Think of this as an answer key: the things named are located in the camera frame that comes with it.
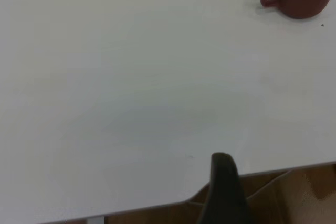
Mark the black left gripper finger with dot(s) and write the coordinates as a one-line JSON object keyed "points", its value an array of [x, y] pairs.
{"points": [[223, 195]]}

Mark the brown cardboard box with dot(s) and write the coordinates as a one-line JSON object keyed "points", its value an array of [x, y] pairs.
{"points": [[294, 200]]}

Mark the grey table leg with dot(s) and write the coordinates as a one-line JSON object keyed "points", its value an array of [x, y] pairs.
{"points": [[96, 220]]}

